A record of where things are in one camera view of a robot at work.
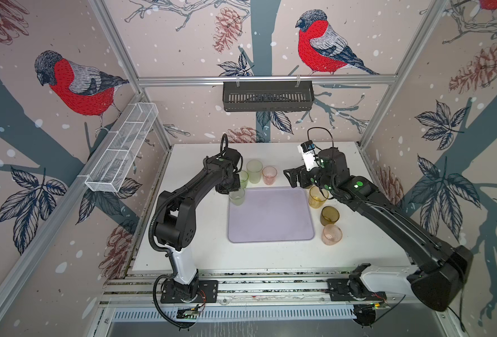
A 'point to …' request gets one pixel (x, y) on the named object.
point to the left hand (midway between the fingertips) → (232, 187)
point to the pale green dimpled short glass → (237, 197)
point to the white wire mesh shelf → (111, 170)
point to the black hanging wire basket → (268, 96)
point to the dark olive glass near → (329, 215)
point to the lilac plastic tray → (272, 214)
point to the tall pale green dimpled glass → (254, 168)
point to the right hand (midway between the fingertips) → (292, 168)
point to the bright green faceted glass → (243, 179)
